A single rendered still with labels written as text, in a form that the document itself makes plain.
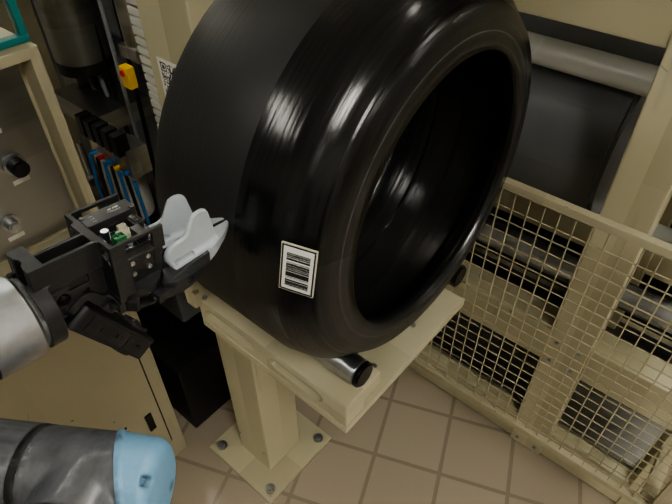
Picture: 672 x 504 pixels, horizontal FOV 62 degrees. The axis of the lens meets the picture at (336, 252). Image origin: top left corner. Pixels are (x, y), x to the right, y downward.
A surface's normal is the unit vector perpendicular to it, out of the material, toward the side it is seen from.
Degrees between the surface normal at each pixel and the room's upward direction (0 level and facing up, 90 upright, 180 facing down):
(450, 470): 0
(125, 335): 92
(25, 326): 62
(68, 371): 90
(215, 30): 37
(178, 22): 90
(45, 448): 4
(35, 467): 18
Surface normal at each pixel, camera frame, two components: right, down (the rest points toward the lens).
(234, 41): -0.42, -0.24
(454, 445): 0.00, -0.73
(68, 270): 0.76, 0.44
